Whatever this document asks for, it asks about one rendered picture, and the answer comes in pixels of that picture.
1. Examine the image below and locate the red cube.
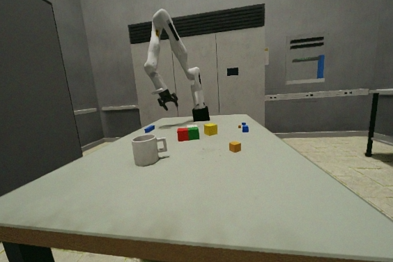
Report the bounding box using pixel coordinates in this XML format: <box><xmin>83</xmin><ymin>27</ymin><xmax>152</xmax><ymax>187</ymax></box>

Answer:
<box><xmin>177</xmin><ymin>128</ymin><xmax>189</xmax><ymax>141</ymax></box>

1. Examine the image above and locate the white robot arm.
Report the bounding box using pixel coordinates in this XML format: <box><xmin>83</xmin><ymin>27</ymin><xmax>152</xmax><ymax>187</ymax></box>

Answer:
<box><xmin>144</xmin><ymin>9</ymin><xmax>206</xmax><ymax>109</ymax></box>

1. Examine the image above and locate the green cube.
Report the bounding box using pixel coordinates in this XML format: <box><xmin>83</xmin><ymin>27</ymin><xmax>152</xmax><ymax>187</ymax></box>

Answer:
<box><xmin>187</xmin><ymin>127</ymin><xmax>199</xmax><ymax>140</ymax></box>

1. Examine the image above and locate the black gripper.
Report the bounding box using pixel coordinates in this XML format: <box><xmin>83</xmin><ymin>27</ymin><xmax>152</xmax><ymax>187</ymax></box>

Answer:
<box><xmin>157</xmin><ymin>89</ymin><xmax>178</xmax><ymax>111</ymax></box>

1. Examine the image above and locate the grey mug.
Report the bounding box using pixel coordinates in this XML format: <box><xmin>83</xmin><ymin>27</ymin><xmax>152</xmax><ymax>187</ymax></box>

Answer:
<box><xmin>132</xmin><ymin>134</ymin><xmax>167</xmax><ymax>167</ymax></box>

